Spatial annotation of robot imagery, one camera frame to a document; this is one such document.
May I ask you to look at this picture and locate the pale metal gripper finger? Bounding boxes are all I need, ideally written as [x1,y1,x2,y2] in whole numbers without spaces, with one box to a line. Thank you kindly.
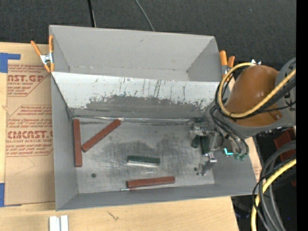
[190,123,209,140]
[197,153,218,177]

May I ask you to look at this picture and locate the dark green flat block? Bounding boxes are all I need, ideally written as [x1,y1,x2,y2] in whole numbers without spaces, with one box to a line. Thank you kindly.
[127,154,161,167]

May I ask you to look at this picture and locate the red-brown flat block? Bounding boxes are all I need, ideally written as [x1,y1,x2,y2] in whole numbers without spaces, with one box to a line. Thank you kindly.
[126,176,176,189]
[81,118,122,153]
[73,118,83,167]

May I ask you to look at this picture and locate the grey metal bin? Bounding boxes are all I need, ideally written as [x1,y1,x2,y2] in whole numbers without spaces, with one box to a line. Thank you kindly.
[49,25,258,211]

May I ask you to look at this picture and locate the brown cardboard board red print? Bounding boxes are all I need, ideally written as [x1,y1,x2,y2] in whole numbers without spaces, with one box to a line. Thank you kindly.
[0,41,56,206]

